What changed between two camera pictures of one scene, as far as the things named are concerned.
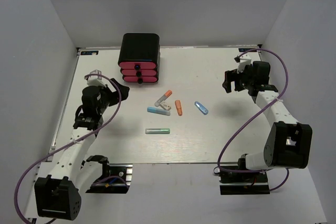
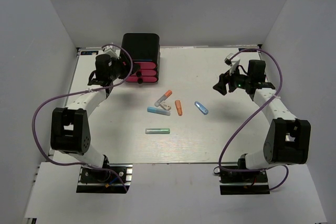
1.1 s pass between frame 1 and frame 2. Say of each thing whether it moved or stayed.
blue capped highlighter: stayed
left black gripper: moved
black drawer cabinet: stayed
